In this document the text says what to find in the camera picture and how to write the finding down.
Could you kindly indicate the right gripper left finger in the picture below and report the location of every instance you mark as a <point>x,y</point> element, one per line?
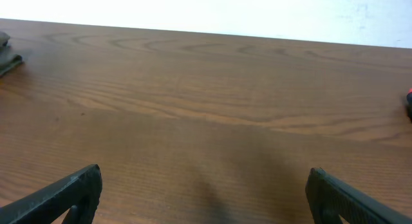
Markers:
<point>77,195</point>

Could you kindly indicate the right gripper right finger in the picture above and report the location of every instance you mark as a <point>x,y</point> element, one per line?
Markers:
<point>333,201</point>

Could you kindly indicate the black garment with red band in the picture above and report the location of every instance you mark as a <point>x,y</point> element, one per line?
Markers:
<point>408,105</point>

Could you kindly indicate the khaki shorts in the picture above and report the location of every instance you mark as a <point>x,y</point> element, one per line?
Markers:
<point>4,38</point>

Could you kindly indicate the folded grey shorts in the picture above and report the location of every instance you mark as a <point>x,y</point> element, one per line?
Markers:
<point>9,62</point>

